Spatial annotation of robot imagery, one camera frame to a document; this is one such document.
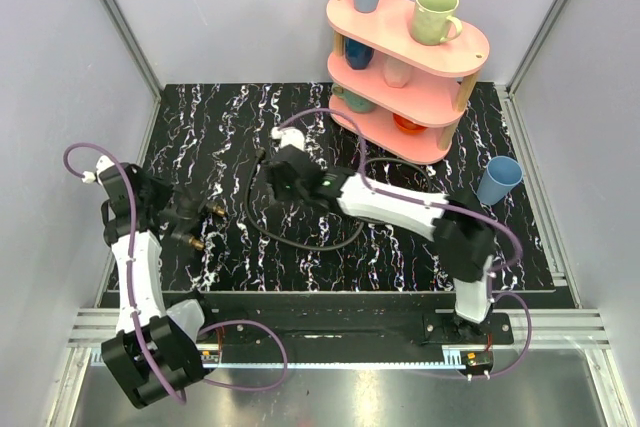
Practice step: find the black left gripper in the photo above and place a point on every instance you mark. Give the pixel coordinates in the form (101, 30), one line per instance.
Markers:
(185, 222)

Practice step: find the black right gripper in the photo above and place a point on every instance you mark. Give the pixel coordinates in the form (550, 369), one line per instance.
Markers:
(274, 182)

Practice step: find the dark grey faucet mixer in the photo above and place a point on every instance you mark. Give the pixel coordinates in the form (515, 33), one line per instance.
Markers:
(184, 215)

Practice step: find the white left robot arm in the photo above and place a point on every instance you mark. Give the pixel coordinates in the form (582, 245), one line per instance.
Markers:
(154, 349)

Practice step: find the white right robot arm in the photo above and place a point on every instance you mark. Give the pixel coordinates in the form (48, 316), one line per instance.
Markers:
(463, 243)

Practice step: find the black marble pattern mat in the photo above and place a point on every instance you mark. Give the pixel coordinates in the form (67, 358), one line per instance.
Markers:
(214, 140)

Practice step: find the teal glazed mug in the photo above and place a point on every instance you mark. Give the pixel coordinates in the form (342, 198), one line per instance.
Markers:
(354, 102)

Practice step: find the orange bowl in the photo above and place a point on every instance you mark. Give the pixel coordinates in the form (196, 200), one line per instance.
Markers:
(407, 126)

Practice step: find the dark blue cup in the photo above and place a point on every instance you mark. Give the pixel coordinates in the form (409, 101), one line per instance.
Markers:
(358, 55)

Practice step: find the pink three tier shelf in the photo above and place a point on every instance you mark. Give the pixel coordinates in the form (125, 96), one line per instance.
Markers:
(419, 92)

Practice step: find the pink faceted cup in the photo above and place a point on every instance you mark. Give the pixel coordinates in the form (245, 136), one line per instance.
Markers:
(396, 73)

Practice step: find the green mug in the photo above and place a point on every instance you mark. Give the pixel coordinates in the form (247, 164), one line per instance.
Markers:
(434, 22)

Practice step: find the blue cup on mat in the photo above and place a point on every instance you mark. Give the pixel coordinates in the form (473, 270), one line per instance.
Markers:
(501, 175)

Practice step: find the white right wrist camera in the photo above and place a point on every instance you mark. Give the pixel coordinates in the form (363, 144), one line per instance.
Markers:
(288, 136)

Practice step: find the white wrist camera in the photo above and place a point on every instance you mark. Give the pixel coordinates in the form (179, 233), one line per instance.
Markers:
(288, 136)
(102, 165)

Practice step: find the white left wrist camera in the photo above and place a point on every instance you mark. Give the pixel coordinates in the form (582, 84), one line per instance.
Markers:
(102, 165)

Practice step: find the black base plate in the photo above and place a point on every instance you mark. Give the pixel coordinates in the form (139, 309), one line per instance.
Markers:
(422, 317)

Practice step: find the silver aluminium rail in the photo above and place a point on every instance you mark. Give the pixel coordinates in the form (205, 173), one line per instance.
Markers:
(540, 329)

